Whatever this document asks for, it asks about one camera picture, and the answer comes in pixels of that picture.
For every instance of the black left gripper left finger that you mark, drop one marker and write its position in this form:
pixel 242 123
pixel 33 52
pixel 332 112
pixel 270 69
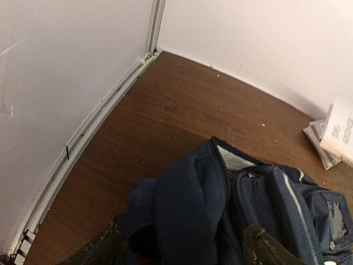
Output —
pixel 103 248

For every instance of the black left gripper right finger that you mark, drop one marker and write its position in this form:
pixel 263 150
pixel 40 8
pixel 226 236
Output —
pixel 259 247

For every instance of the navy blue student backpack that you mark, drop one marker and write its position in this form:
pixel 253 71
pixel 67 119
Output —
pixel 195 211

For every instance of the left wall base rail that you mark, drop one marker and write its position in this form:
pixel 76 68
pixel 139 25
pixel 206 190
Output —
pixel 29 226

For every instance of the left aluminium corner post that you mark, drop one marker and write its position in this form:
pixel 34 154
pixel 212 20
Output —
pixel 153 30

